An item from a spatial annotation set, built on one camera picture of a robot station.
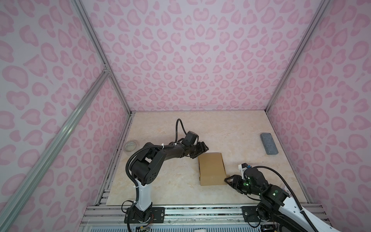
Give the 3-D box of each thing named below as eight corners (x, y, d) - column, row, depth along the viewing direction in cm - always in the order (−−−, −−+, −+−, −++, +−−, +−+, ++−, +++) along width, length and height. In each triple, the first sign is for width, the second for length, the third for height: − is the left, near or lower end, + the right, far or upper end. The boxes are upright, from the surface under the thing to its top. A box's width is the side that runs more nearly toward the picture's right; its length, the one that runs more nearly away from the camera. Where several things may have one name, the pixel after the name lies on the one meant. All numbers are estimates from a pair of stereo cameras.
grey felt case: (266, 155, 97) (268, 152, 94) (259, 135, 108) (261, 132, 105) (277, 155, 97) (279, 152, 94) (268, 135, 108) (270, 132, 105)
